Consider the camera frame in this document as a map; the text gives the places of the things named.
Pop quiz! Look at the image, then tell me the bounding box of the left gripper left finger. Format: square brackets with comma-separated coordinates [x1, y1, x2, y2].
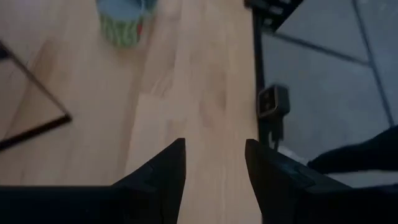
[102, 138, 187, 224]

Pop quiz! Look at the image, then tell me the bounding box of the black frame structure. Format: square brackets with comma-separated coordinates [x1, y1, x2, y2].
[244, 0, 304, 34]

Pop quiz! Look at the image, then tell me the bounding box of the black frame wooden shelf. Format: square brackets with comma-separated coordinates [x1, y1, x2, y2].
[0, 40, 73, 152]

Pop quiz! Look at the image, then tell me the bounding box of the black rounded object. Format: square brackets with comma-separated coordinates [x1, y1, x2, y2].
[307, 124, 398, 175]

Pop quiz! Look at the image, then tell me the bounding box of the green dotted peas can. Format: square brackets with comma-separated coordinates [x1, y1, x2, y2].
[95, 0, 158, 50]

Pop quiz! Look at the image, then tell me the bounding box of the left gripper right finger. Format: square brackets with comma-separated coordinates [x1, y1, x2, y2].
[244, 138, 358, 224]

